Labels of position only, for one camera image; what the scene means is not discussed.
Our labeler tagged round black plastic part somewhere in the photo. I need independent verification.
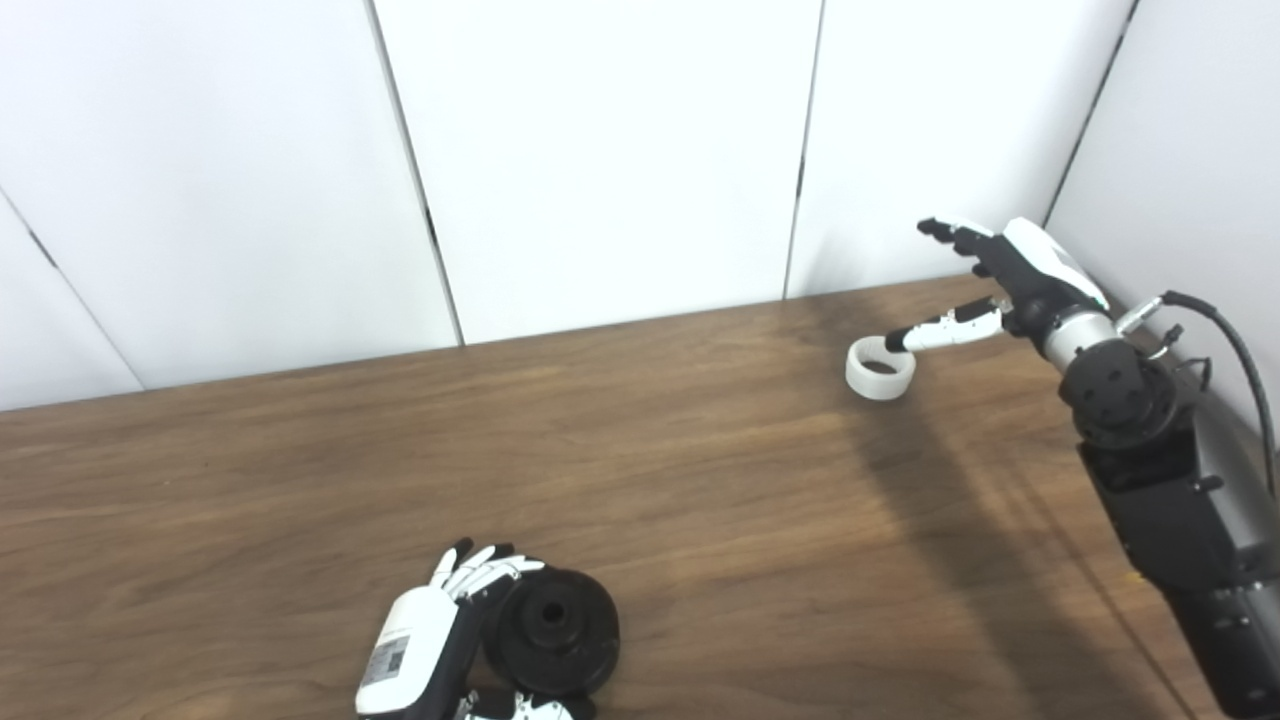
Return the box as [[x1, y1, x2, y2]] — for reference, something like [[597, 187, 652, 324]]
[[483, 567, 622, 699]]

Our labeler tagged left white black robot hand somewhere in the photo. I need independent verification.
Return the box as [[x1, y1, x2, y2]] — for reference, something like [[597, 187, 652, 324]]
[[355, 538, 597, 720]]

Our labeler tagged white plastic ring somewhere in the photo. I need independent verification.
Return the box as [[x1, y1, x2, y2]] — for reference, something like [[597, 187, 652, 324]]
[[845, 336, 917, 403]]

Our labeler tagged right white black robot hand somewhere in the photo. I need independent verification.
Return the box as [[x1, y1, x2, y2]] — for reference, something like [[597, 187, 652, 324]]
[[885, 216, 1112, 353]]

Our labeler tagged thin black wrist wire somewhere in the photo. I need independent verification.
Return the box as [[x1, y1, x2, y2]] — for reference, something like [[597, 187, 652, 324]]
[[1148, 322, 1213, 393]]

